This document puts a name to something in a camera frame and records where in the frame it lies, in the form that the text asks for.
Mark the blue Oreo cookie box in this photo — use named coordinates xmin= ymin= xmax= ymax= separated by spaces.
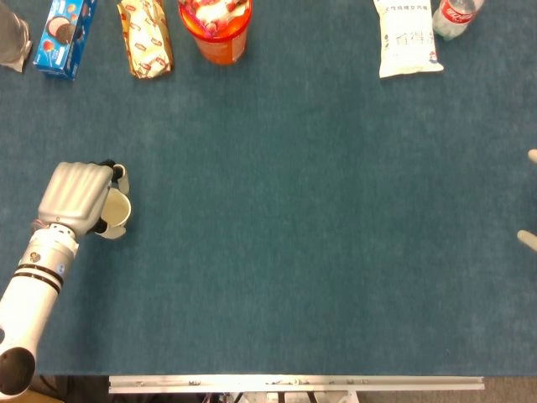
xmin=33 ymin=0 xmax=98 ymax=81

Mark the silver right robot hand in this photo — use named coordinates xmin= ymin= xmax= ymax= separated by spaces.
xmin=516 ymin=149 xmax=537 ymax=253

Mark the clear cola bottle red label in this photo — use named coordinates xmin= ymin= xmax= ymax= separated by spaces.
xmin=431 ymin=0 xmax=486 ymax=42

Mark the white paper cup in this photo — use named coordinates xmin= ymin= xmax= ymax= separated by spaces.
xmin=102 ymin=187 xmax=133 ymax=231

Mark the aluminium table rail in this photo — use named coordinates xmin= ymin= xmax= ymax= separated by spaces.
xmin=107 ymin=374 xmax=486 ymax=395

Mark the red white snack packet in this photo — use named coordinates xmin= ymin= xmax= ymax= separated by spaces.
xmin=180 ymin=0 xmax=251 ymax=37

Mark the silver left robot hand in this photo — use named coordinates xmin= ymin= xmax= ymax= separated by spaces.
xmin=36 ymin=158 xmax=131 ymax=240

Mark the white printed pouch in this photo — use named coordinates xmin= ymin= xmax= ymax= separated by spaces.
xmin=373 ymin=0 xmax=446 ymax=80

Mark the blue felt table cloth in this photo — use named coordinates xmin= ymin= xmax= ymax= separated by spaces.
xmin=0 ymin=0 xmax=537 ymax=377

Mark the orange plastic tub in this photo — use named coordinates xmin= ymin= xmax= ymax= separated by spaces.
xmin=178 ymin=0 xmax=254 ymax=66

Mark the gold red snack bag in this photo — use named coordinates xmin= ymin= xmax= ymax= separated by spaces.
xmin=116 ymin=0 xmax=175 ymax=80

